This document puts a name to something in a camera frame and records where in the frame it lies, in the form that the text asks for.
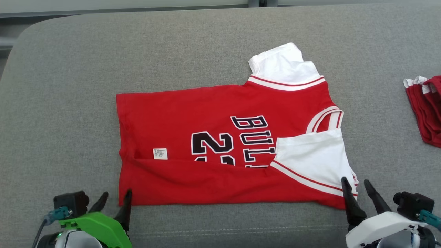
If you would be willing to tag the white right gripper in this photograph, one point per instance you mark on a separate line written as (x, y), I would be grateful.
(375, 227)

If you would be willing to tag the grey partition base rail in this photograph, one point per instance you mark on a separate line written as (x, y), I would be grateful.
(103, 10)

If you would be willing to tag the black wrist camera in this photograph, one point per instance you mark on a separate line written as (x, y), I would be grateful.
(70, 203)
(413, 203)

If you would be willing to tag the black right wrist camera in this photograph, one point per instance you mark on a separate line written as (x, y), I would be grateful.
(413, 203)

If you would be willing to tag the red shorts with white stripes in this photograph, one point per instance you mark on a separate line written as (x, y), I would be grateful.
(429, 113)

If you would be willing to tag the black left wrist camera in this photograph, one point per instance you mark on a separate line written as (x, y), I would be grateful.
(70, 203)

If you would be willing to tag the red and white basketball jersey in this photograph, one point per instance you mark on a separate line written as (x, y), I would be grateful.
(179, 117)

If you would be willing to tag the grey double partition post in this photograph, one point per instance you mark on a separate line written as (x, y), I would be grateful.
(262, 2)

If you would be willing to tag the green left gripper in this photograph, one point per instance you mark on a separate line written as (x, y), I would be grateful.
(100, 227)

